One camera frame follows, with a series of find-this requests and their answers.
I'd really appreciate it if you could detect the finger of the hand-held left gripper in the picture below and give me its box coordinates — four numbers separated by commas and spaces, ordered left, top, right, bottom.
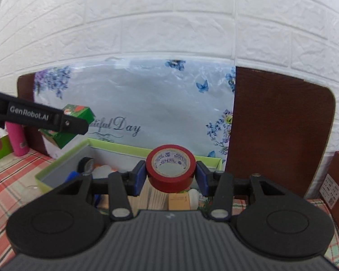
58, 110, 90, 135

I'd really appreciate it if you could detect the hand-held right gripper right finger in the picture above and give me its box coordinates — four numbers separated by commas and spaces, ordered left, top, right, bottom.
196, 160, 289, 222

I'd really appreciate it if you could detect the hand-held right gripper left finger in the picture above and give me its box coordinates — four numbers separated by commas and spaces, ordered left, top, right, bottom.
56, 160, 147, 222

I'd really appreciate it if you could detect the red tape roll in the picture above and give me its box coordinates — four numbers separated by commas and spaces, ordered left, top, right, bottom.
146, 145, 197, 194

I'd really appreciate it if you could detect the small green carton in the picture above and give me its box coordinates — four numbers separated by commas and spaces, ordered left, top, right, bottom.
39, 104, 96, 150

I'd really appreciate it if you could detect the light green storage box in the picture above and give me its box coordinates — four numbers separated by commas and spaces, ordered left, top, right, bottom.
35, 138, 223, 204

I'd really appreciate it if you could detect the black tape roll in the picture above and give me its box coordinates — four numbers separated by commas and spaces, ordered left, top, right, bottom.
78, 157, 95, 174

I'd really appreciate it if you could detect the small white bottle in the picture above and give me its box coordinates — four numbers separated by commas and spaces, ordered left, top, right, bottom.
189, 189, 201, 208

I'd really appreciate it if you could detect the pink bottle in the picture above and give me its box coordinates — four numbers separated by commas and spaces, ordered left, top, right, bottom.
6, 122, 29, 157

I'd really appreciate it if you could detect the light green container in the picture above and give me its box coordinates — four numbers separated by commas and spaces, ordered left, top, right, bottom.
0, 135, 13, 166

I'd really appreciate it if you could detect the plaid cloth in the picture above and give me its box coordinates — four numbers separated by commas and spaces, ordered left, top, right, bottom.
0, 148, 339, 270

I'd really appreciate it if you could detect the brown wooden headboard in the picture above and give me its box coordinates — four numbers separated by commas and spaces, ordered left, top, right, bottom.
17, 66, 336, 201

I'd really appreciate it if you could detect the floral plastic bag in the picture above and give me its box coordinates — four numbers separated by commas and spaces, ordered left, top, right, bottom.
33, 57, 236, 161

